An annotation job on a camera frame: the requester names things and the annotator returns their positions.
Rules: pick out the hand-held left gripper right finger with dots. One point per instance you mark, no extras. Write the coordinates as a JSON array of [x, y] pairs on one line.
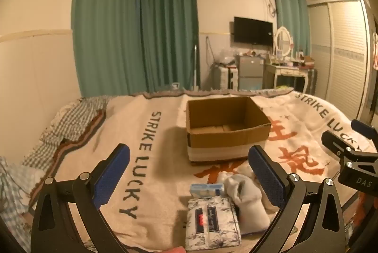
[[265, 174]]

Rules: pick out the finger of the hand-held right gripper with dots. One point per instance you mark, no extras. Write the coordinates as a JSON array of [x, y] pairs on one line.
[[361, 125], [335, 140]]

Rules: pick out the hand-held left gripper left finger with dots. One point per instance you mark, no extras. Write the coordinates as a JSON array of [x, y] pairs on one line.
[[112, 174]]

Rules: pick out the white sock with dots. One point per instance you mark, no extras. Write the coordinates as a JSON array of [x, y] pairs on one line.
[[245, 171], [246, 202]]

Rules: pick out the brown cardboard box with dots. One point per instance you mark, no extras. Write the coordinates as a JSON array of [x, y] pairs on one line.
[[218, 140]]

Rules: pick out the small blue tissue pack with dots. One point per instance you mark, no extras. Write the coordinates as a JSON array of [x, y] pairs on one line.
[[206, 189]]

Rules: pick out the floral tissue pack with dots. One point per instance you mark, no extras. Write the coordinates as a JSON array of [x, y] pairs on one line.
[[212, 222]]

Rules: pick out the cream printed blanket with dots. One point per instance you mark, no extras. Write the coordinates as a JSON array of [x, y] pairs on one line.
[[124, 123]]

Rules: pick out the green checked bedsheet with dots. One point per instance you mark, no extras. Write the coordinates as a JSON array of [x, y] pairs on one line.
[[73, 120]]

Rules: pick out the white slatted wardrobe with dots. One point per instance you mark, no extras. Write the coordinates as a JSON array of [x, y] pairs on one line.
[[345, 58]]

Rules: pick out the white dressing table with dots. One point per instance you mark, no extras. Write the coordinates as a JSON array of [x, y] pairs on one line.
[[283, 71]]

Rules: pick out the pink object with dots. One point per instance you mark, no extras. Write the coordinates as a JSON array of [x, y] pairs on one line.
[[176, 250]]

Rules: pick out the blue checked cloth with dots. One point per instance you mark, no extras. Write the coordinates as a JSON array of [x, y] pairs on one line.
[[13, 185]]

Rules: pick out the small grey fridge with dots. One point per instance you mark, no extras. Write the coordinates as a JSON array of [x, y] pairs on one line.
[[250, 72]]

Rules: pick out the white cup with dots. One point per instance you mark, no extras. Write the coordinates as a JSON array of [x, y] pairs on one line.
[[175, 85]]

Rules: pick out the white oval vanity mirror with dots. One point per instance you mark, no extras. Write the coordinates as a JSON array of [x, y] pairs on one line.
[[283, 40]]

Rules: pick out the clear plastic bags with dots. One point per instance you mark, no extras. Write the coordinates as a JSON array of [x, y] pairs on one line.
[[226, 57]]

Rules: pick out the white mop pole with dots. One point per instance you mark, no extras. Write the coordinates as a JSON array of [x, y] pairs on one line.
[[195, 69]]

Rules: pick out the light green curtain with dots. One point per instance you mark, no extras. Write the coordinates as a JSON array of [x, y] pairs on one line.
[[291, 10]]

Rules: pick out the wide green curtain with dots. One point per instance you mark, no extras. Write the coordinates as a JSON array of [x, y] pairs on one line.
[[106, 28]]

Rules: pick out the narrow green curtain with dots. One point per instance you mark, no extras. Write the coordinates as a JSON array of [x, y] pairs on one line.
[[168, 28]]

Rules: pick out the black wall television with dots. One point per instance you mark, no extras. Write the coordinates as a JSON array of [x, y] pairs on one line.
[[253, 31]]

